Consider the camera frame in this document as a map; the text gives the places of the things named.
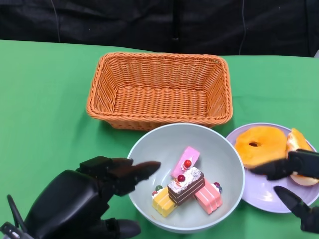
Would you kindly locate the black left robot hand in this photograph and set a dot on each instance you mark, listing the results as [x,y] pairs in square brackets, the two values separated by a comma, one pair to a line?
[67,201]

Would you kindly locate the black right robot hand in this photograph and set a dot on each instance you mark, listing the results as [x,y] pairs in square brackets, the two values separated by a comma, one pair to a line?
[301,164]

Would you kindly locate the orange white croissant bread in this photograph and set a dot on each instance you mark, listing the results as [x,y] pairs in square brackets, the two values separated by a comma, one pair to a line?
[297,140]

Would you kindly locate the yellow cake slice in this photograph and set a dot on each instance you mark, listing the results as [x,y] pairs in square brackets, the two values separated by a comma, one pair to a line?
[163,203]

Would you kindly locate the salmon pink cake slice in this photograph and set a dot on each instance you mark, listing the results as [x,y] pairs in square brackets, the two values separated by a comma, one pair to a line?
[209,199]

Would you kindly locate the pale green bowl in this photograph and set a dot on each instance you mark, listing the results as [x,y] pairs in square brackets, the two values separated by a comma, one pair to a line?
[159,139]

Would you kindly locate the magenta pink cake slice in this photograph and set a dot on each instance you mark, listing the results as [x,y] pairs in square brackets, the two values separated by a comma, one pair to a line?
[185,155]

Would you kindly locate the chocolate cake slice with cherry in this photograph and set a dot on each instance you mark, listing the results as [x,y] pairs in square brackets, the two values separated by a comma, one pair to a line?
[185,186]

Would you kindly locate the lavender round plate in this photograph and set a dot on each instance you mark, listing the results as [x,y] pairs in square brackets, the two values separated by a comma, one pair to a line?
[259,191]

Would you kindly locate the orange wicker basket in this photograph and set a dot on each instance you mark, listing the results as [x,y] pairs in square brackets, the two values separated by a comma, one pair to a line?
[159,99]

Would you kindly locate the green tablecloth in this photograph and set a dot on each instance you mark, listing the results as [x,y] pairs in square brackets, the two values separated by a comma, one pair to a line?
[37,99]

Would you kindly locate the black backdrop curtain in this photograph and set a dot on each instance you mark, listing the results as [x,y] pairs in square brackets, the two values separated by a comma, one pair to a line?
[112,22]

